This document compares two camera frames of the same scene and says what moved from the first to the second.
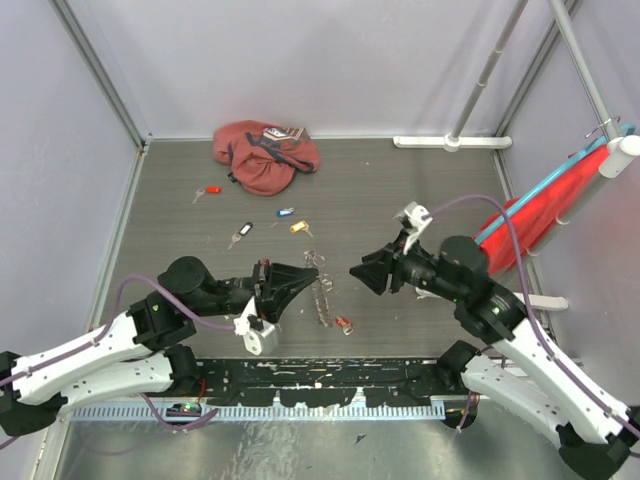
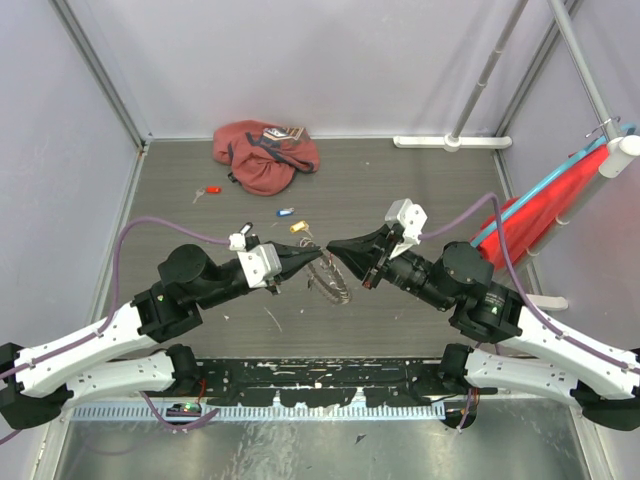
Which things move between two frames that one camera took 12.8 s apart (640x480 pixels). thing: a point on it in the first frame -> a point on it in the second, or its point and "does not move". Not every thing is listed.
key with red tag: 204,190 does not move
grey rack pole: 505,37 does not move
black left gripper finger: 285,280 -> 294,257
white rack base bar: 452,142 does not move
